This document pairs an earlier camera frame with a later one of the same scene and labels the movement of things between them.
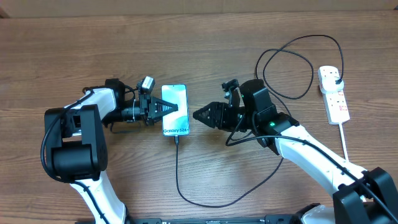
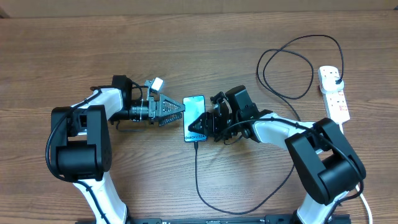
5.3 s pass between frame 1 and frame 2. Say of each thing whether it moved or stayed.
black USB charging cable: moved
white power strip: stayed
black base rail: stayed
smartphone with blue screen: moved
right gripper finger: moved
